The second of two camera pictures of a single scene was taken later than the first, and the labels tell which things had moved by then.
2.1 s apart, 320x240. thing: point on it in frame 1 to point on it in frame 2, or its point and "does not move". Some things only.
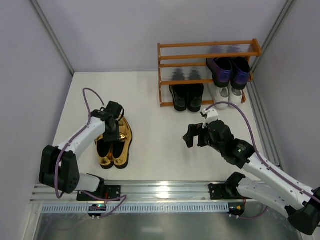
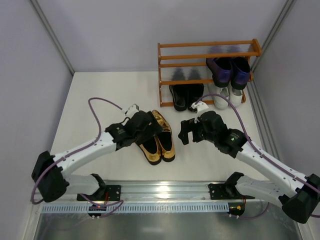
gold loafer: x=121 y=149 to x=165 y=140
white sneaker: x=235 y=96 does not move
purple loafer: x=240 y=72 does not move
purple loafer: x=221 y=69 does not move
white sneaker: x=220 y=95 does not move
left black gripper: x=111 y=136 to x=146 y=127
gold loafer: x=104 y=150 to x=151 y=149
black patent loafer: x=180 y=94 does not move
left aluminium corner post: x=53 y=36 does not move
